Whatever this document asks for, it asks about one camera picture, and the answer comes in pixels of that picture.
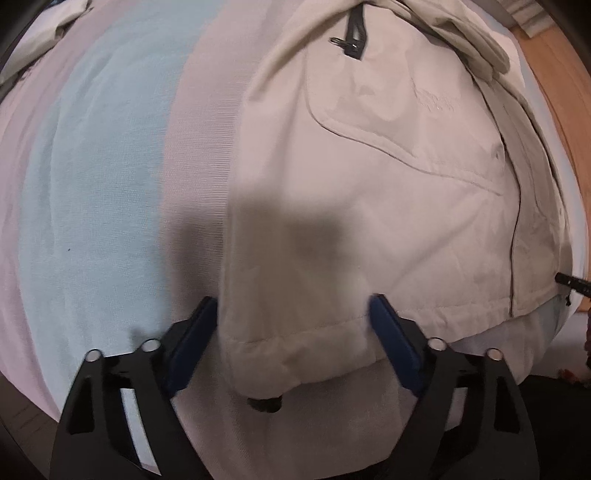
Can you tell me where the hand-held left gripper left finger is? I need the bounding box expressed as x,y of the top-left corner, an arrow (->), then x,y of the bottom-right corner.
48,295 -> 219,480

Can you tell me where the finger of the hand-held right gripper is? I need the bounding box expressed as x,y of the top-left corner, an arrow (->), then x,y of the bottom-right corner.
555,272 -> 591,297

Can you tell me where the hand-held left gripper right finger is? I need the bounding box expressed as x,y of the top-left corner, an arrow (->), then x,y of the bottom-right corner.
369,293 -> 539,480

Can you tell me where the beige and black hooded jacket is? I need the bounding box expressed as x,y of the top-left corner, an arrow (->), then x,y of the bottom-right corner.
221,0 -> 575,411

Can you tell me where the striped bed sheet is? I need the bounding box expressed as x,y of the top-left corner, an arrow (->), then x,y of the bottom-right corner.
0,0 -> 583,480

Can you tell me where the wooden headboard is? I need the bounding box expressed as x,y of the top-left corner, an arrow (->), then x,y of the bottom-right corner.
512,18 -> 591,217

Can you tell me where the beige curtain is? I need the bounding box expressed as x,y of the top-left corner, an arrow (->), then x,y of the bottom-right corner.
501,0 -> 561,38

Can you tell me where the white folded garment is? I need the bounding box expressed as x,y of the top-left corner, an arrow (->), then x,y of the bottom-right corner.
0,0 -> 95,84

